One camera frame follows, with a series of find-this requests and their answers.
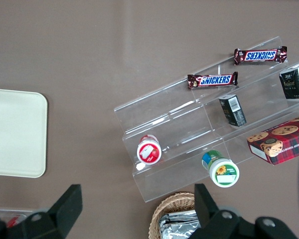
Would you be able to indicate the clear acrylic step shelf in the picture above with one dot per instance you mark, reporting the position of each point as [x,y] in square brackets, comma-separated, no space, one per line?
[179,124]

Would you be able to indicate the brown Snickers bar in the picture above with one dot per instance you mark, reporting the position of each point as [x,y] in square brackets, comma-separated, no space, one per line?
[212,81]
[260,55]

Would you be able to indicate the small black white-sided box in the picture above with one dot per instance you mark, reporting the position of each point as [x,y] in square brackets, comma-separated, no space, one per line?
[292,83]

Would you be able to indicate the green lid yogurt cup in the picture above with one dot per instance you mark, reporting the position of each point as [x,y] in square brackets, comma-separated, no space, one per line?
[223,171]

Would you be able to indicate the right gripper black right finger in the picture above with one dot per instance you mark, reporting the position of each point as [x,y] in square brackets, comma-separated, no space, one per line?
[221,224]

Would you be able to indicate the red tartan cookie box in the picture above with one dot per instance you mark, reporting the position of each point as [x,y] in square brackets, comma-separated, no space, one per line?
[281,142]

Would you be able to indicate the red lid yogurt cup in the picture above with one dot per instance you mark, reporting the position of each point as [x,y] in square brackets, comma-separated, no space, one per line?
[149,152]

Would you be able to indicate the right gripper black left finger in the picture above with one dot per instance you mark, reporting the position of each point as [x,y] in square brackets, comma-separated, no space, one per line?
[52,219]

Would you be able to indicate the clear acrylic bottle rack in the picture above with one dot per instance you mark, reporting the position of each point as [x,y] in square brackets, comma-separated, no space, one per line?
[5,211]

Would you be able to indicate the beige plastic tray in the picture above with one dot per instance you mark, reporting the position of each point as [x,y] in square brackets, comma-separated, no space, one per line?
[15,132]

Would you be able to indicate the light tan wicker basket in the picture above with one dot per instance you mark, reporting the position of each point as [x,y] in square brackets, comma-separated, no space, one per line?
[174,201]

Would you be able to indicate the silver foil packet stack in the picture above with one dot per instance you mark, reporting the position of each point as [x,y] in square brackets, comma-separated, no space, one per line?
[179,224]

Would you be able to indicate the small black barcode box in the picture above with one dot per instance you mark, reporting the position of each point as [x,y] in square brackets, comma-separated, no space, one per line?
[233,110]

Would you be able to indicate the red cola bottle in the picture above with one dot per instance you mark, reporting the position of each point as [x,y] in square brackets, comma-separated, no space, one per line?
[15,220]

